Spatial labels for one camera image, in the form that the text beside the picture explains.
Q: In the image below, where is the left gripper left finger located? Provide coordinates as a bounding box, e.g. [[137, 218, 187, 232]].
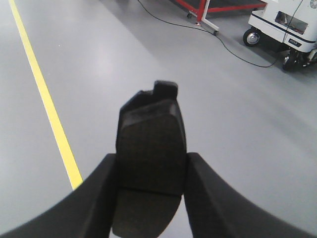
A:
[[2, 154, 117, 238]]

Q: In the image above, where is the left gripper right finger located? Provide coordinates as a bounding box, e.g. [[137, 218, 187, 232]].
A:
[[184, 153, 313, 238]]

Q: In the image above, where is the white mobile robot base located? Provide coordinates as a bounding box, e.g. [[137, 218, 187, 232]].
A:
[[243, 0, 317, 70]]

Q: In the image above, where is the black floor cable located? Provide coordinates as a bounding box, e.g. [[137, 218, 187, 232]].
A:
[[137, 0, 280, 68]]

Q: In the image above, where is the red metal cart frame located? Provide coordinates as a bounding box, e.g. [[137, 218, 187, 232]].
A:
[[174, 0, 266, 36]]

